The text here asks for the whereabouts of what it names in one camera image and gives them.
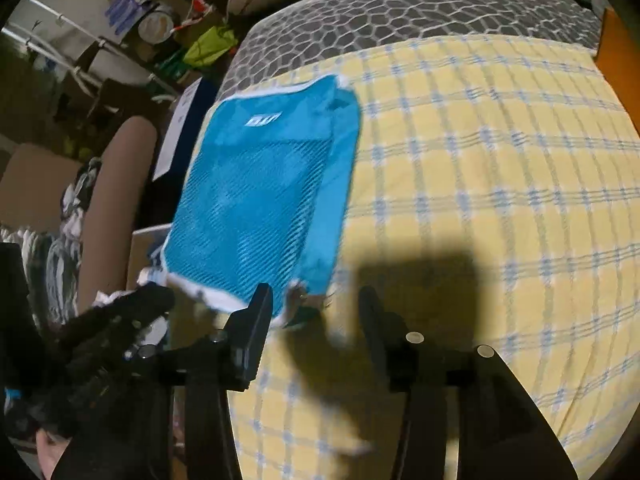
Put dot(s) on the brown chair armrest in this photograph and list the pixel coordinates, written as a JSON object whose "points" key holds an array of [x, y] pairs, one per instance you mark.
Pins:
{"points": [[117, 200]]}

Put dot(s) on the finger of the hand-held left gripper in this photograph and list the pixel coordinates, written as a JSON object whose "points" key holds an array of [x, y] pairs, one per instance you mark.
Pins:
{"points": [[125, 310]]}

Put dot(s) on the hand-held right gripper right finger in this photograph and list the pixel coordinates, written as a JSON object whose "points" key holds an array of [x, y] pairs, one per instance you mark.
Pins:
{"points": [[382, 340]]}

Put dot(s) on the white paper sheet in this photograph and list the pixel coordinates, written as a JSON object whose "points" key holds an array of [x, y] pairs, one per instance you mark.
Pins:
{"points": [[177, 130]]}

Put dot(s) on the yellow plaid cloth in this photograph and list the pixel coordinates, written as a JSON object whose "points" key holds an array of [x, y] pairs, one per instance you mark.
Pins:
{"points": [[475, 185]]}

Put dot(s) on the orange cardboard box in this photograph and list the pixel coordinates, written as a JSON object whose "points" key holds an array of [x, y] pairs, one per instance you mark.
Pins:
{"points": [[617, 55]]}

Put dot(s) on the grey stone-pattern bed sheet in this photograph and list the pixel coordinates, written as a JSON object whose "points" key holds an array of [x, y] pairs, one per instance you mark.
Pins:
{"points": [[400, 10]]}

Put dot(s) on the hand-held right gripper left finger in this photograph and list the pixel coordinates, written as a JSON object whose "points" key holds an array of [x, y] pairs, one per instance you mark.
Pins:
{"points": [[250, 340]]}

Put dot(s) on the person's left forearm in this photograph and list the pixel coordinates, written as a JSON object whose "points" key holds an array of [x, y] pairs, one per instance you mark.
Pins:
{"points": [[47, 455]]}

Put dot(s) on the blue mesh pouch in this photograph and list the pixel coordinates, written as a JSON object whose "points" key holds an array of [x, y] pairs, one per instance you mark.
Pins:
{"points": [[260, 185]]}

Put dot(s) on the blue cardboard box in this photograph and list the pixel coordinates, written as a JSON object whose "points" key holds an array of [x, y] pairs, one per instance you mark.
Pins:
{"points": [[125, 7]]}

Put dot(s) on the green bag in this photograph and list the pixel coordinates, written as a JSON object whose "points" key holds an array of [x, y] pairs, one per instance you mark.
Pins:
{"points": [[210, 45]]}

